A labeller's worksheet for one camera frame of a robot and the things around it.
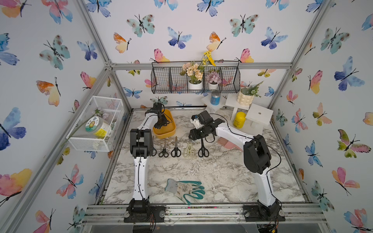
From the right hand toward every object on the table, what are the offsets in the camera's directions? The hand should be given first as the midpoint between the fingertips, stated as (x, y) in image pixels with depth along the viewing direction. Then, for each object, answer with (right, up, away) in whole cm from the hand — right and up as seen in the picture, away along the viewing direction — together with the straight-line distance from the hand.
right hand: (192, 134), depth 93 cm
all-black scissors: (+7, -12, +3) cm, 14 cm away
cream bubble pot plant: (+31, +23, -7) cm, 40 cm away
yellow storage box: (-20, +1, +15) cm, 24 cm away
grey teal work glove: (-4, -29, -13) cm, 32 cm away
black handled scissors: (-10, -12, +3) cm, 16 cm away
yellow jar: (+33, +9, +6) cm, 34 cm away
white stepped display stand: (+42, +13, +4) cm, 44 cm away
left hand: (-21, +9, +18) cm, 29 cm away
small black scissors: (-18, -13, +3) cm, 22 cm away
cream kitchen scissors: (-2, -12, +3) cm, 12 cm away
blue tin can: (+15, +22, +5) cm, 28 cm away
